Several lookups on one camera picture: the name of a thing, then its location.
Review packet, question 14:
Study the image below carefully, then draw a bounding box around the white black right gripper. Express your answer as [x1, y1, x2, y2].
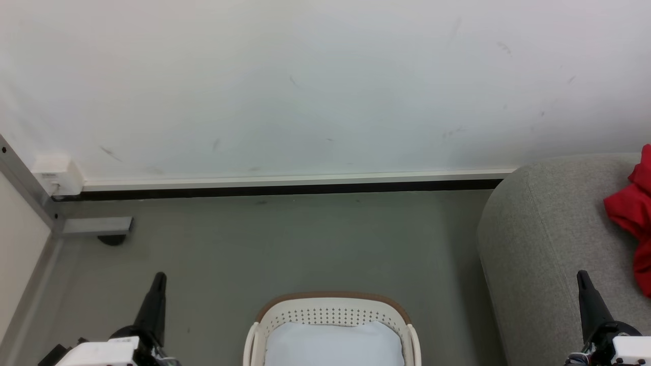
[565, 270, 651, 366]

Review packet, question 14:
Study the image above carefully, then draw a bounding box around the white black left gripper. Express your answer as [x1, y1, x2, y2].
[53, 272, 180, 366]

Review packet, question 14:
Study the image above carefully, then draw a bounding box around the red jersey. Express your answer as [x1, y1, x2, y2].
[603, 144, 651, 298]

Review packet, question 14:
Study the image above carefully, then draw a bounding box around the grey fabric sofa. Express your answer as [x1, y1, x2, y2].
[477, 152, 651, 366]

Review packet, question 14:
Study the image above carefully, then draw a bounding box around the beige partition panel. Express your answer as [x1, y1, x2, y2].
[0, 173, 52, 342]

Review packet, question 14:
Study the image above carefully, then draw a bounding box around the white perforated laundry basket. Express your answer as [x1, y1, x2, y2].
[243, 292, 422, 366]

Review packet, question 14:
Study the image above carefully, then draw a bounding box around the light blue cloth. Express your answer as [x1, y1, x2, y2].
[264, 320, 405, 366]

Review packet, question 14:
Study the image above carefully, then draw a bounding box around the black baseboard strip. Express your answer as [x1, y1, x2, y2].
[51, 179, 504, 202]

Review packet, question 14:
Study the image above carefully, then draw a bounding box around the white wall socket box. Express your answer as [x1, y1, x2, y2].
[32, 155, 84, 198]

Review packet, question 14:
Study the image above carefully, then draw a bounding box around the grey metal partition frame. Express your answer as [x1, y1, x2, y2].
[0, 133, 134, 366]

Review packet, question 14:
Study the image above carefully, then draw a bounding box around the white wall trunking strip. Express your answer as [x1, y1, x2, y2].
[81, 168, 518, 193]

